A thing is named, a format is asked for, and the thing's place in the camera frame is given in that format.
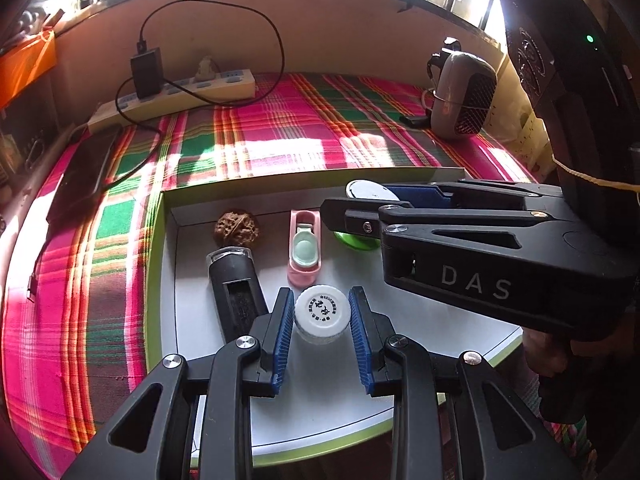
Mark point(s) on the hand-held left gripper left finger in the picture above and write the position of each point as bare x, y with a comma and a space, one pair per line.
282, 340

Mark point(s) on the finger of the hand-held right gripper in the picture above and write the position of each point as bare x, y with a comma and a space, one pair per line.
420, 192
350, 217

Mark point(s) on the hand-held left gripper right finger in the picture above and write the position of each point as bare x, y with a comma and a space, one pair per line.
361, 340

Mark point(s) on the green jar with white lid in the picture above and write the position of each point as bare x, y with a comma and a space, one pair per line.
357, 241

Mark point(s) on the pink and mint case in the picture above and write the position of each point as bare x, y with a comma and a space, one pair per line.
304, 255

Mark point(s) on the white tray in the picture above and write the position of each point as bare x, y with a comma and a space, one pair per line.
310, 420

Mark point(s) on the brown walnut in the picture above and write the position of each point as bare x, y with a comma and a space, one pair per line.
237, 230

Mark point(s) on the person's right hand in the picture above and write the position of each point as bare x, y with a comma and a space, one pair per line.
555, 360

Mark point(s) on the small black bar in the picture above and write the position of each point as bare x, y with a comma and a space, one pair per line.
415, 121

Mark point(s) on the small grey fan heater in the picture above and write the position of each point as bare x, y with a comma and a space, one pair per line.
465, 95

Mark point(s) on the spotted cream curtain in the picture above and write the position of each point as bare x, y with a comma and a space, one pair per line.
525, 135

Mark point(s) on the cream power strip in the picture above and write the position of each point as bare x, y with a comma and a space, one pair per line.
215, 92

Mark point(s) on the plaid cloth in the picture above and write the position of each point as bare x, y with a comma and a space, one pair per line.
80, 310

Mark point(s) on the small beige object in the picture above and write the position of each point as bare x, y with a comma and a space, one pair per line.
206, 69

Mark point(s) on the black charger brick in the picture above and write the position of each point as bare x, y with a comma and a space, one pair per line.
147, 72

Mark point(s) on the black flat tablet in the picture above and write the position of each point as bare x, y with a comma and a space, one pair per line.
82, 175

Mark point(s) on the orange box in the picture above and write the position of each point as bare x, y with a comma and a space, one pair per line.
25, 67

